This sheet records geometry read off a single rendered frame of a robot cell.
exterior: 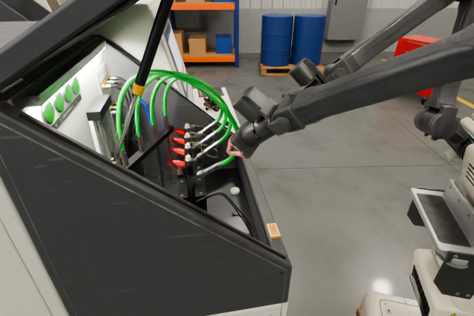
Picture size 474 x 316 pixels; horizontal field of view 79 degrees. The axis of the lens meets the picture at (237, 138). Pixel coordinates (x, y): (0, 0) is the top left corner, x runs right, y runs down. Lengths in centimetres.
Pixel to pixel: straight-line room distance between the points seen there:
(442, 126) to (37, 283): 113
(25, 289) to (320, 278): 160
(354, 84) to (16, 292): 84
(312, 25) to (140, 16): 468
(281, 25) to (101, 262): 514
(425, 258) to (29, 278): 115
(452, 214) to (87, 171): 95
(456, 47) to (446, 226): 62
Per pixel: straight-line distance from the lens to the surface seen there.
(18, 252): 78
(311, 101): 57
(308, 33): 567
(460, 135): 110
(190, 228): 68
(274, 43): 560
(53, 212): 68
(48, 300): 89
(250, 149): 73
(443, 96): 105
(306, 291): 198
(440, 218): 102
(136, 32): 120
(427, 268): 120
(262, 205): 101
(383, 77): 50
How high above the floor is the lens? 163
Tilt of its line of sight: 29 degrees down
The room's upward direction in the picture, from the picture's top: straight up
